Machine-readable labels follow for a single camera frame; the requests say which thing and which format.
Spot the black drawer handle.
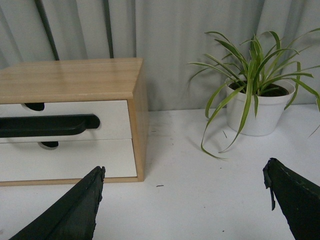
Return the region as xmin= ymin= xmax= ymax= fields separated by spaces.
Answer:
xmin=0 ymin=114 xmax=101 ymax=138

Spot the grey curtain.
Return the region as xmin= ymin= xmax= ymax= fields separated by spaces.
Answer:
xmin=0 ymin=0 xmax=320 ymax=111

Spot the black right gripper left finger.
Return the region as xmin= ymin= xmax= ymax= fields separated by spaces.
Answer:
xmin=11 ymin=166 xmax=106 ymax=240

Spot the green spider plant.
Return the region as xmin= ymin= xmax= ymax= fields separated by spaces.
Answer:
xmin=187 ymin=27 xmax=320 ymax=160

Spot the white drawer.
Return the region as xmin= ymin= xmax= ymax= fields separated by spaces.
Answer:
xmin=0 ymin=139 xmax=137 ymax=182
xmin=0 ymin=100 xmax=132 ymax=143

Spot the wooden drawer cabinet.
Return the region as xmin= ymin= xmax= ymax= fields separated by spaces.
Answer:
xmin=0 ymin=58 xmax=149 ymax=186

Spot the white plant pot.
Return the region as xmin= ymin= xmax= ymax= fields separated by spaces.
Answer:
xmin=226 ymin=80 xmax=296 ymax=136

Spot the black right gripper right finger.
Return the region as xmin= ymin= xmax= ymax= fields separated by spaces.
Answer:
xmin=262 ymin=158 xmax=320 ymax=240

